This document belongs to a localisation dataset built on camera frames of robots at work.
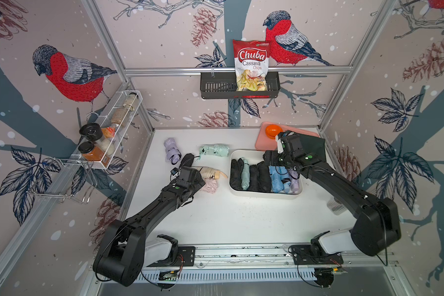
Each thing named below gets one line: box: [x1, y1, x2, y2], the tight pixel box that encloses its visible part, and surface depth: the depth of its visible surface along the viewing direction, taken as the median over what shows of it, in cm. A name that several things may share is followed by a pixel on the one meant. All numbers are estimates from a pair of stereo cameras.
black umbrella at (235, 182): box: [229, 157, 245, 191], surface depth 94 cm
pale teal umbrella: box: [241, 156, 251, 191], surface depth 94 cm
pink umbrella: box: [200, 177, 219, 194], surface depth 92 cm
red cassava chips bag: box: [233, 39, 271, 92], surface depth 85 cm
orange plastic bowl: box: [265, 123, 284, 140], surface depth 116 cm
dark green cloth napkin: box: [299, 133, 327, 162], surface depth 112 cm
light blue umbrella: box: [268, 165, 292, 194], surface depth 92 cm
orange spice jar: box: [77, 141, 110, 168], surface depth 62 cm
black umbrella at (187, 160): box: [178, 152, 195, 169], surface depth 106 cm
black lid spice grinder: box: [78, 122, 103, 142], surface depth 63 cm
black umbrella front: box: [257, 160, 272, 193], surface depth 94 cm
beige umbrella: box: [199, 166, 228, 180], surface depth 97 cm
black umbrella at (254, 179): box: [247, 164, 259, 192], surface depth 93 cm
